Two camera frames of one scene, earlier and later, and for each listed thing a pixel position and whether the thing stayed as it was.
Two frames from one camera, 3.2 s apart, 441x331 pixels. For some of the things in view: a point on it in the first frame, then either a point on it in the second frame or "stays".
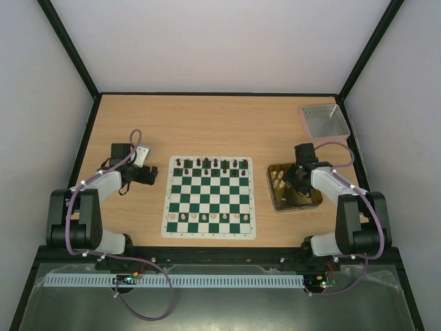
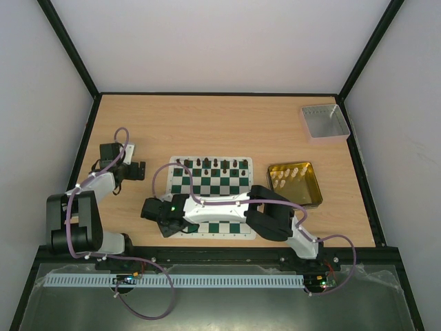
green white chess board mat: [209, 197] stays
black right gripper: [291, 176] → [149, 212]
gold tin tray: [283, 196] stays
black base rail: [139, 256] stays
